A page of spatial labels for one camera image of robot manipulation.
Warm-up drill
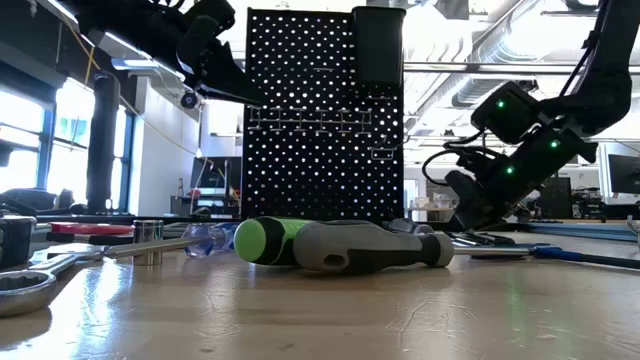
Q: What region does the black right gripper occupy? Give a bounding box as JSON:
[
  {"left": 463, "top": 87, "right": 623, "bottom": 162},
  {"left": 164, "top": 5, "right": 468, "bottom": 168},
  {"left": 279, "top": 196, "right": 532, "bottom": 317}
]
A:
[{"left": 443, "top": 124, "right": 600, "bottom": 233}]

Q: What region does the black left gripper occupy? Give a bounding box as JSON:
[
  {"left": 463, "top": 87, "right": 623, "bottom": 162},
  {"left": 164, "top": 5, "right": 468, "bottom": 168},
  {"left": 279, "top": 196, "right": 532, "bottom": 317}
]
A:
[{"left": 174, "top": 0, "right": 267, "bottom": 108}]

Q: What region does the blue T-handle hex key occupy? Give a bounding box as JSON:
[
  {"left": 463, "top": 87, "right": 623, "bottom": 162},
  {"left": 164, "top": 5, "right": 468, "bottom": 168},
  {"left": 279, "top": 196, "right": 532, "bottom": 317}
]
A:
[{"left": 528, "top": 243, "right": 640, "bottom": 272}]

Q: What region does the clear blue handled screwdriver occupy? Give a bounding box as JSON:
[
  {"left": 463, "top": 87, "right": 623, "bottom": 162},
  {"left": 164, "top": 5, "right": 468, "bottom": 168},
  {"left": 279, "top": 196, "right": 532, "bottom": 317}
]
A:
[{"left": 103, "top": 221, "right": 241, "bottom": 261}]

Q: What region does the large chrome combination wrench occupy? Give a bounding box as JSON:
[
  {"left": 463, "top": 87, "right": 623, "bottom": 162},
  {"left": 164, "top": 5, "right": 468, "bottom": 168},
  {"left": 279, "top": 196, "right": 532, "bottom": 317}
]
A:
[{"left": 0, "top": 242, "right": 110, "bottom": 319}]

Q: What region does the small grey black tool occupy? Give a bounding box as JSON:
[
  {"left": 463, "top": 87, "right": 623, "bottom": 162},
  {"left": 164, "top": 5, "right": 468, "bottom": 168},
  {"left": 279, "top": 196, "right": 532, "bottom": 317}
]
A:
[{"left": 388, "top": 217, "right": 435, "bottom": 236}]

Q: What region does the black metal pegboard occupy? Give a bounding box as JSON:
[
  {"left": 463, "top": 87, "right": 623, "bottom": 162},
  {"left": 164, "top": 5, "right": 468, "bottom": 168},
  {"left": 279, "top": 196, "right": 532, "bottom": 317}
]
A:
[{"left": 241, "top": 6, "right": 407, "bottom": 225}]

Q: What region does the black mesh panel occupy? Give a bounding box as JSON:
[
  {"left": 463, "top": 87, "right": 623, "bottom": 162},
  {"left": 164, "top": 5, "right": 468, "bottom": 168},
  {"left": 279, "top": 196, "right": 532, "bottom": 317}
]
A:
[{"left": 538, "top": 175, "right": 574, "bottom": 220}]

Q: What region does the long ceiling light fixture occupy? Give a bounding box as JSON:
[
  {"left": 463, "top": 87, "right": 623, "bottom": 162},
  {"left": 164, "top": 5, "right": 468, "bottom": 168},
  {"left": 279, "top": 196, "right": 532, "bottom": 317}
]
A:
[{"left": 110, "top": 56, "right": 187, "bottom": 81}]

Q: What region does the black computer monitor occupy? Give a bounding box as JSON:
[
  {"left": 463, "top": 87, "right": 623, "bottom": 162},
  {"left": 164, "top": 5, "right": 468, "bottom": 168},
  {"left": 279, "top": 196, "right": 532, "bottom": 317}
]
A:
[
  {"left": 606, "top": 153, "right": 640, "bottom": 196},
  {"left": 189, "top": 155, "right": 244, "bottom": 191}
]

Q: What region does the grey black screwdriver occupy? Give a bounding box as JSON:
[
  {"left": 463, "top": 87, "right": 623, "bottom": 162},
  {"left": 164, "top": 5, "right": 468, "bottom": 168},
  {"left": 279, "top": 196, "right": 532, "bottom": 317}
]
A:
[{"left": 291, "top": 219, "right": 539, "bottom": 276}]

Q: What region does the black vertical pole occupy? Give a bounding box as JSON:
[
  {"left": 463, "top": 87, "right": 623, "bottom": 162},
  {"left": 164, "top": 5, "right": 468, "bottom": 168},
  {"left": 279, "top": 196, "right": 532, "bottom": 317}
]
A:
[{"left": 85, "top": 69, "right": 122, "bottom": 215}]

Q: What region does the black pegboard bin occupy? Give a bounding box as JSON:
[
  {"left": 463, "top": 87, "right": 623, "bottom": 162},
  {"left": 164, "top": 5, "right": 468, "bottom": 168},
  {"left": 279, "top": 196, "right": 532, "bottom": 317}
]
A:
[{"left": 351, "top": 5, "right": 408, "bottom": 87}]

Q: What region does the green black screwdriver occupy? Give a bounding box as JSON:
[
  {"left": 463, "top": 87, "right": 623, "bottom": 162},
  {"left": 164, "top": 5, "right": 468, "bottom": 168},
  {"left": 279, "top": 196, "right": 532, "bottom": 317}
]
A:
[{"left": 232, "top": 215, "right": 321, "bottom": 267}]

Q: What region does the chrome socket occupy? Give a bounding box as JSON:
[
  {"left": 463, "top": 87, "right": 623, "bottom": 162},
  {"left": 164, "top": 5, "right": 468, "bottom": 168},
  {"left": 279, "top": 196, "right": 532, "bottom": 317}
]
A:
[{"left": 131, "top": 219, "right": 166, "bottom": 267}]

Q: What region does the black tape measure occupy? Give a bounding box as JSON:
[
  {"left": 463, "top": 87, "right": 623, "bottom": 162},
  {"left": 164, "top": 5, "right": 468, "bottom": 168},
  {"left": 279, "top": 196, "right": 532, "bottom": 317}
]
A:
[{"left": 0, "top": 215, "right": 52, "bottom": 270}]

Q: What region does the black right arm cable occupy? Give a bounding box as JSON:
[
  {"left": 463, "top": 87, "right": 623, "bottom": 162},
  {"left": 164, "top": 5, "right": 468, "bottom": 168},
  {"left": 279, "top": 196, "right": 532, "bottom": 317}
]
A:
[{"left": 421, "top": 128, "right": 489, "bottom": 189}]

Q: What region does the chrome multi-ring tool rack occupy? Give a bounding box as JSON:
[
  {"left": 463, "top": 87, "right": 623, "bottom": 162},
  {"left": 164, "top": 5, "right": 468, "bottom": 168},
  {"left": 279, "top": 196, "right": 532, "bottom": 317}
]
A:
[{"left": 247, "top": 105, "right": 374, "bottom": 136}]

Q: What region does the black aluminium table frame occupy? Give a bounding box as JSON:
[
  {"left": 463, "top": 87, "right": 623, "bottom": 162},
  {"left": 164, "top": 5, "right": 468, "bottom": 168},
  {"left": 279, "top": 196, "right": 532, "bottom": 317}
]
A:
[{"left": 33, "top": 213, "right": 640, "bottom": 244}]

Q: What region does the red handled tool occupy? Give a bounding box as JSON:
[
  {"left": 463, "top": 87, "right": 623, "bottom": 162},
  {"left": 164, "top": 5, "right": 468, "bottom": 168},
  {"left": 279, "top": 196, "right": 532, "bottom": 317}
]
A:
[{"left": 49, "top": 221, "right": 135, "bottom": 237}]

